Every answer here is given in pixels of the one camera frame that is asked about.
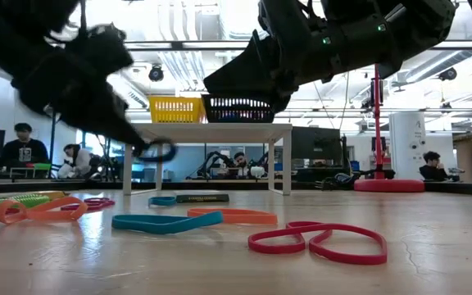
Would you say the red desk lamp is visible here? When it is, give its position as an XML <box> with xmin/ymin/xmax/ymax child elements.
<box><xmin>353</xmin><ymin>63</ymin><xmax>426</xmax><ymax>193</ymax></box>

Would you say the black plastic basket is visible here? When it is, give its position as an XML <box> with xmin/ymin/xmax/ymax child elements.
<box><xmin>201</xmin><ymin>93</ymin><xmax>278</xmax><ymax>125</ymax></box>

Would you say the black lamp power cord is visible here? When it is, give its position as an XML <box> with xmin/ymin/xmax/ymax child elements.
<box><xmin>320</xmin><ymin>171</ymin><xmax>363</xmax><ymax>191</ymax></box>

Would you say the thin red rubber band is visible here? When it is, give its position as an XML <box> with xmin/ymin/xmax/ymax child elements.
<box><xmin>60</xmin><ymin>197</ymin><xmax>116</xmax><ymax>212</ymax></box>

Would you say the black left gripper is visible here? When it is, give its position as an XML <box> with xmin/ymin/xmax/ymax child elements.
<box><xmin>12</xmin><ymin>24</ymin><xmax>151</xmax><ymax>153</ymax></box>

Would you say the orange rubber band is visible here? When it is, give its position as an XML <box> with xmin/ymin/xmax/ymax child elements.
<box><xmin>186</xmin><ymin>207</ymin><xmax>279</xmax><ymax>226</ymax></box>
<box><xmin>0</xmin><ymin>196</ymin><xmax>89</xmax><ymax>225</ymax></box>

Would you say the white perforated shelf riser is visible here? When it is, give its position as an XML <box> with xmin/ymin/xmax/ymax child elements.
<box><xmin>122</xmin><ymin>122</ymin><xmax>293</xmax><ymax>197</ymax></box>

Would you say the black monitor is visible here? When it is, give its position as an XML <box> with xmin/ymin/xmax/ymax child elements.
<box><xmin>291</xmin><ymin>125</ymin><xmax>343</xmax><ymax>170</ymax></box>

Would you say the small blue rubber band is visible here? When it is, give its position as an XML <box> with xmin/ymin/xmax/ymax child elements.
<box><xmin>148</xmin><ymin>195</ymin><xmax>178</xmax><ymax>207</ymax></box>

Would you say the black hair tie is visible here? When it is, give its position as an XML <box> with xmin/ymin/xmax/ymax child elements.
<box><xmin>136</xmin><ymin>138</ymin><xmax>179</xmax><ymax>164</ymax></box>

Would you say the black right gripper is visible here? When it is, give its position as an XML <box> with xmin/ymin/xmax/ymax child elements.
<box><xmin>202</xmin><ymin>0</ymin><xmax>343</xmax><ymax>114</ymax></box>

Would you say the black background rack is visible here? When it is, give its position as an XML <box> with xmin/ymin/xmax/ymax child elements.
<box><xmin>48</xmin><ymin>113</ymin><xmax>57</xmax><ymax>166</ymax></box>

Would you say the light blue rubber band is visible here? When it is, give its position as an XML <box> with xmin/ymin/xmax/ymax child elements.
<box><xmin>111</xmin><ymin>211</ymin><xmax>225</xmax><ymax>236</ymax></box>

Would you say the person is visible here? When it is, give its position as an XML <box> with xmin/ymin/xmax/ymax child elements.
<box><xmin>0</xmin><ymin>122</ymin><xmax>51</xmax><ymax>170</ymax></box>
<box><xmin>231</xmin><ymin>151</ymin><xmax>254</xmax><ymax>178</ymax></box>
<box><xmin>57</xmin><ymin>143</ymin><xmax>94</xmax><ymax>180</ymax></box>
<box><xmin>419</xmin><ymin>151</ymin><xmax>461</xmax><ymax>183</ymax></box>

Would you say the yellow plastic basket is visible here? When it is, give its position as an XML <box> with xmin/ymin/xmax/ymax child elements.
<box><xmin>148</xmin><ymin>96</ymin><xmax>207</xmax><ymax>125</ymax></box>

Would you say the black ceiling camera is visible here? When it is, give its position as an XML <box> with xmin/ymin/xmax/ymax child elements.
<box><xmin>438</xmin><ymin>67</ymin><xmax>458</xmax><ymax>81</ymax></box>
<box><xmin>148</xmin><ymin>64</ymin><xmax>166</xmax><ymax>83</ymax></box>

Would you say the white round pillar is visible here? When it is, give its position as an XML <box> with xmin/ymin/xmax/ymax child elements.
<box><xmin>388</xmin><ymin>111</ymin><xmax>427</xmax><ymax>181</ymax></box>

